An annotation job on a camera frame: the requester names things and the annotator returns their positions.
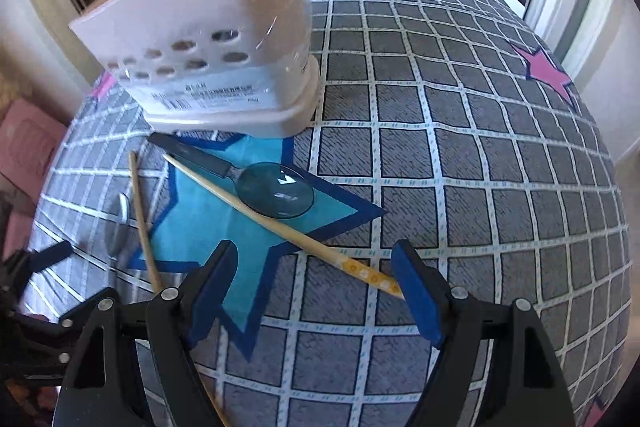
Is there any yellow flower patterned chopstick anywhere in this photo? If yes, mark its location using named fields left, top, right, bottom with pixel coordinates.
left=162, top=153, right=405, bottom=300

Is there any pink plastic stool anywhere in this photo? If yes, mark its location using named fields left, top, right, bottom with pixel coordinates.
left=0, top=99, right=68, bottom=188

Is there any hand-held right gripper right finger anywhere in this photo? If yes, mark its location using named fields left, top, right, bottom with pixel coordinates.
left=391, top=239, right=577, bottom=427

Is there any white perforated utensil holder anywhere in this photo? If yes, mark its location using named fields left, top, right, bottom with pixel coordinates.
left=68, top=0, right=321, bottom=138

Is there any dark translucent spoon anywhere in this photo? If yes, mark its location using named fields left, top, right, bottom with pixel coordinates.
left=102, top=192, right=132, bottom=258
left=147, top=132, right=317, bottom=223

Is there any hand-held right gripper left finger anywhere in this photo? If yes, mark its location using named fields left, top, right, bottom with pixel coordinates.
left=54, top=239, right=239, bottom=427

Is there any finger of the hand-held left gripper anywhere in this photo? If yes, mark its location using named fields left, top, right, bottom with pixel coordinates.
left=0, top=240, right=75, bottom=293
left=12, top=309, right=94, bottom=366

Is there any plain bamboo chopstick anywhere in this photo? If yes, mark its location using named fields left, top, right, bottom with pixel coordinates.
left=128, top=150, right=228, bottom=427

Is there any grey checked star tablecloth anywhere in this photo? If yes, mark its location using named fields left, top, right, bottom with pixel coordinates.
left=25, top=0, right=631, bottom=427

